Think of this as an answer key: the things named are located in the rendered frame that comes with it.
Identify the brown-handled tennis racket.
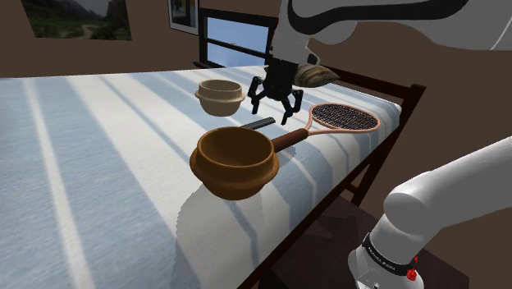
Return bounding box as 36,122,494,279
270,103,382,154

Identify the beige ceramic bowl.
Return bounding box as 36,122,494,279
194,78,246,118

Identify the black cylindrical stick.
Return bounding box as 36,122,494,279
241,117,277,131

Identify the landscape wall picture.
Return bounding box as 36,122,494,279
20,0,133,41

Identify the striped bed with dark frame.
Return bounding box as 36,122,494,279
0,64,427,289

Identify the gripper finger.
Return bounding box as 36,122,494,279
247,75,267,115
281,89,304,126

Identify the white-framed wall picture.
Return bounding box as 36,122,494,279
167,0,200,37

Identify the brown striped pillow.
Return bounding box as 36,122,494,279
295,62,341,88

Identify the brown ceramic bowl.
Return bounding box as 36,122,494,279
189,126,281,201

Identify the black-framed window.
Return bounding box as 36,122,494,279
193,7,280,70

